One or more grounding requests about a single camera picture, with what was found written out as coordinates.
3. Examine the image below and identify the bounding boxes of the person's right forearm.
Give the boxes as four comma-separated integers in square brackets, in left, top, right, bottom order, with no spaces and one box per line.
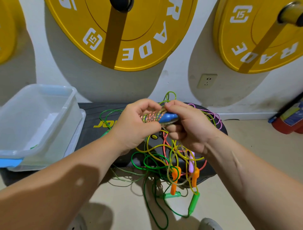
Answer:
[204,136,303,230]

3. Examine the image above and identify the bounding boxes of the person's left grey shoe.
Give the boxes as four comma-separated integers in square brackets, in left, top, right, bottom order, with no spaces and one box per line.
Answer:
[66,214,89,230]

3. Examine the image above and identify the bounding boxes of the translucent plastic lid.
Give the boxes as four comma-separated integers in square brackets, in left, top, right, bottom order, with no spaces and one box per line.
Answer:
[7,109,87,172]

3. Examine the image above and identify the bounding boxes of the blue plastic piece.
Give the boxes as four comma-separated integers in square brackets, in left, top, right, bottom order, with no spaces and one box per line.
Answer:
[0,158,23,168]

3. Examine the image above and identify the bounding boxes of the black aerobic step platform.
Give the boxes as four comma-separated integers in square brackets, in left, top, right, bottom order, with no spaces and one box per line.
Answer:
[0,103,228,187]

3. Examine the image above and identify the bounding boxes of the clear plastic storage bin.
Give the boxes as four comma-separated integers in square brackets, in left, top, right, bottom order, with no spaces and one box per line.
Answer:
[0,84,79,160]

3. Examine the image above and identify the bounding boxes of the red fire extinguisher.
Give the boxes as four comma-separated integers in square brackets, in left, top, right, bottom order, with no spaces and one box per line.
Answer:
[268,92,303,135]

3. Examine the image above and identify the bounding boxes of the large yellow weight plate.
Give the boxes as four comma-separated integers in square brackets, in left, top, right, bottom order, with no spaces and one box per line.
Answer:
[45,0,199,72]

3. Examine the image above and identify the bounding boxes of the pile of jump ropes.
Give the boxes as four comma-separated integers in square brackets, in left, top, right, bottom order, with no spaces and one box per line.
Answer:
[106,91,224,230]

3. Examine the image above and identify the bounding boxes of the blue handled jump rope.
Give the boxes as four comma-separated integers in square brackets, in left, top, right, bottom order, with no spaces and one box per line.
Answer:
[141,108,180,125]

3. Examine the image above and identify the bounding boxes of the person's right hand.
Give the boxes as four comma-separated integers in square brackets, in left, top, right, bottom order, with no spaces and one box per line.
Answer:
[163,100,222,155]

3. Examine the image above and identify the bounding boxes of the person's left forearm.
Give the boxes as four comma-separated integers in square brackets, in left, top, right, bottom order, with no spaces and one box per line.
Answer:
[0,134,125,230]

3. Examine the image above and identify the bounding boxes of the person's left hand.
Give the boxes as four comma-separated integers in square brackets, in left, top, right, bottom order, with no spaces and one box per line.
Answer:
[109,99,164,153]

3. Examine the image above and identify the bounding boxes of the white wall socket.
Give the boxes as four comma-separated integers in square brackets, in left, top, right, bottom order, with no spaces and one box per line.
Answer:
[197,73,218,89]

